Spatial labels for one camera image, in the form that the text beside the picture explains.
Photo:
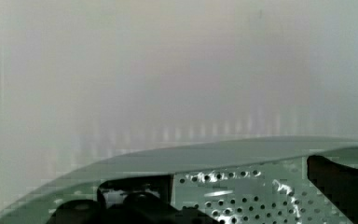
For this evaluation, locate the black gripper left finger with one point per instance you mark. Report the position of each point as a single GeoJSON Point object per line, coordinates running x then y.
{"type": "Point", "coordinates": [133, 200]}

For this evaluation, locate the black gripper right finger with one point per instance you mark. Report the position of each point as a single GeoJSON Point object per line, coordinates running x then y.
{"type": "Point", "coordinates": [337, 182]}

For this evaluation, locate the green plastic strainer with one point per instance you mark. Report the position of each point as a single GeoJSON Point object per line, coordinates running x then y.
{"type": "Point", "coordinates": [250, 181]}

